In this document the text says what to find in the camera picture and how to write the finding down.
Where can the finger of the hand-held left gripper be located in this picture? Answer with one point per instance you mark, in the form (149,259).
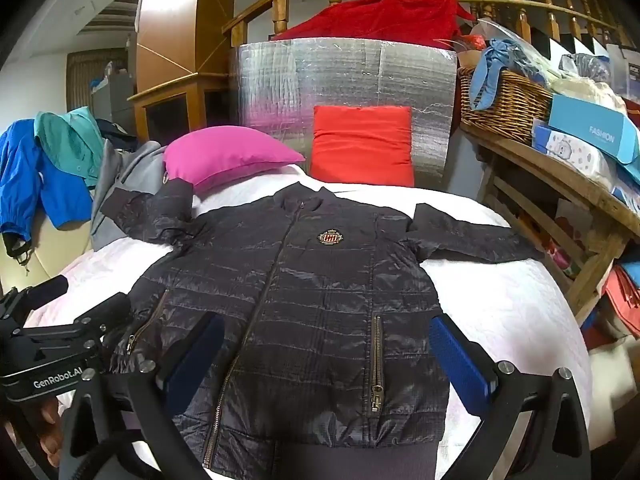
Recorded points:
(47,290)
(102,316)

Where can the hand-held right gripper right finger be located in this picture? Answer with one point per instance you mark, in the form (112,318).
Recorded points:
(460,365)

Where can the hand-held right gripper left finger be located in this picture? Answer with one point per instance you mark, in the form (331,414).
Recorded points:
(195,360)

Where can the black quilted jacket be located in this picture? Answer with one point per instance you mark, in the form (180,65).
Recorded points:
(310,310)

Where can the person's left hand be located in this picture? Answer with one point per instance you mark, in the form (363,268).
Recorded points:
(47,417)

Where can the beige sofa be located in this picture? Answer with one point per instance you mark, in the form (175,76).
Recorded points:
(55,255)

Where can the white fleece blanket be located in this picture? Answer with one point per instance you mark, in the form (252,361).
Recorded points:
(500,310)

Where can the blue jacket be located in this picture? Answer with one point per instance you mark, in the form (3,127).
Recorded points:
(30,185)

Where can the grey garment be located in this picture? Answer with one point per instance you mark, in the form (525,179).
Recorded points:
(120,180)

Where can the teal garment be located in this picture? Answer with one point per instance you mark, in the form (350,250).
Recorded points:
(65,145)

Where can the navy garment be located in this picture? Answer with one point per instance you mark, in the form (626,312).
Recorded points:
(117,135)

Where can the coral bag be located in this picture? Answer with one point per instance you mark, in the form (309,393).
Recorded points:
(622,300)

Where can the pink pillow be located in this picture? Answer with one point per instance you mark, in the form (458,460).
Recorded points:
(225,155)

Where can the wooden table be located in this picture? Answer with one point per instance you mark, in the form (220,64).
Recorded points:
(565,185)

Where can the white printed tissue pack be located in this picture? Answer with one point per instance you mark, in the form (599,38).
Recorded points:
(570,152)

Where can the red pillow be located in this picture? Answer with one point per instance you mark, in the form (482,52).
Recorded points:
(362,145)

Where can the wicker basket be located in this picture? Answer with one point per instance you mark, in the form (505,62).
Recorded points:
(510,102)

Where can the blue cardboard box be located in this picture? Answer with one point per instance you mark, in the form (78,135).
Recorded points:
(590,125)

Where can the wooden cabinet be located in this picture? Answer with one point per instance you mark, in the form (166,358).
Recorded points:
(170,35)

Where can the light blue cloth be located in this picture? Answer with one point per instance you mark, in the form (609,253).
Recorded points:
(487,75)

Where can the cream fluffy cloth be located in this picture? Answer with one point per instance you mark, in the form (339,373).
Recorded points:
(587,91)

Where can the silver foil insulation mat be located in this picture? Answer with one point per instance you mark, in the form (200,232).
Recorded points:
(340,75)

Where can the dark storage box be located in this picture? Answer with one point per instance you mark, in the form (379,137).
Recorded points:
(625,67)

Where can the red cloth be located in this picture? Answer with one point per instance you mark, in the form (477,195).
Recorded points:
(380,17)

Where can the wooden stair railing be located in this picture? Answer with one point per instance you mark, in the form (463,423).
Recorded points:
(525,10)

